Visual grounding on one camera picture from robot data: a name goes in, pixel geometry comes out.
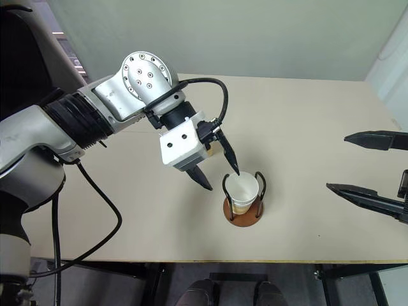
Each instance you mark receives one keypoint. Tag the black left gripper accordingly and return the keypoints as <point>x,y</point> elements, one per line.
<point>205,132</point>

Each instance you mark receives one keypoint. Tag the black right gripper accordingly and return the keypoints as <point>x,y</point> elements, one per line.
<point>404,185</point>

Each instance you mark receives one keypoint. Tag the white paper cup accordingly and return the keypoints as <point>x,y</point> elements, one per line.
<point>243,191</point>

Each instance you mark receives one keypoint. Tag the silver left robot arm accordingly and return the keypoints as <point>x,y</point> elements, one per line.
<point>140,89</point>

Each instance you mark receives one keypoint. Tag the dark rounded shape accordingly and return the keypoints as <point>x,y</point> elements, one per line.
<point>199,293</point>
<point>269,293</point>

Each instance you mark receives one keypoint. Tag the dark robot torso shell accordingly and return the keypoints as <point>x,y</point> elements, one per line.
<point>25,57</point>

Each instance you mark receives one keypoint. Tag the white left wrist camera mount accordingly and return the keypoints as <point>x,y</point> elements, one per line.
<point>178,150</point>

